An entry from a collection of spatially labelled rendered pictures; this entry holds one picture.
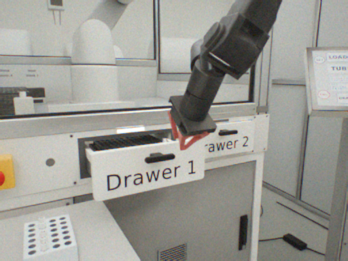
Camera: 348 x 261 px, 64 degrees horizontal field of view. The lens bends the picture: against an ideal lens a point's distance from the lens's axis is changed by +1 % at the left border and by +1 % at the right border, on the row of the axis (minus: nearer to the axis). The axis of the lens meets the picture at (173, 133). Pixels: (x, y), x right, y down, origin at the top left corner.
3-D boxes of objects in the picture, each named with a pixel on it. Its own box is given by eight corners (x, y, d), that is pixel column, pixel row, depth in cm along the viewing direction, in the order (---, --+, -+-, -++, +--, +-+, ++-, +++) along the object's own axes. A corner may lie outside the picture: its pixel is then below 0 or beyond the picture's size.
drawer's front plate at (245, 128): (253, 150, 101) (255, 120, 99) (185, 162, 87) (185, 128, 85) (249, 149, 103) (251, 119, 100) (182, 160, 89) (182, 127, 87)
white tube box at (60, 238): (78, 264, 50) (77, 245, 49) (25, 279, 46) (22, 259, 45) (69, 229, 61) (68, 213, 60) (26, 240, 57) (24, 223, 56)
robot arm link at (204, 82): (197, 67, 45) (230, 75, 46) (196, 46, 50) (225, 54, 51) (185, 100, 50) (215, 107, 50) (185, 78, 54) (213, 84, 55)
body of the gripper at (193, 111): (193, 100, 61) (204, 73, 56) (215, 134, 55) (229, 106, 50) (166, 102, 58) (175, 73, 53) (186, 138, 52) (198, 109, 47)
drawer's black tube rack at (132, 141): (168, 164, 79) (168, 143, 78) (108, 175, 71) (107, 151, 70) (139, 147, 99) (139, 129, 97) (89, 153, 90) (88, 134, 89)
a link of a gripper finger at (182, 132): (187, 132, 65) (199, 102, 59) (200, 155, 61) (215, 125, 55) (160, 135, 62) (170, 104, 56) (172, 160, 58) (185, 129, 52)
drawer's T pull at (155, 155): (175, 159, 64) (175, 153, 64) (146, 164, 61) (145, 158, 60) (168, 155, 67) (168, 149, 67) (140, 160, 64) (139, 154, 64)
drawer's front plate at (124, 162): (204, 178, 74) (204, 138, 72) (94, 202, 61) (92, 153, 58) (200, 176, 76) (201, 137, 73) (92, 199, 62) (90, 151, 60)
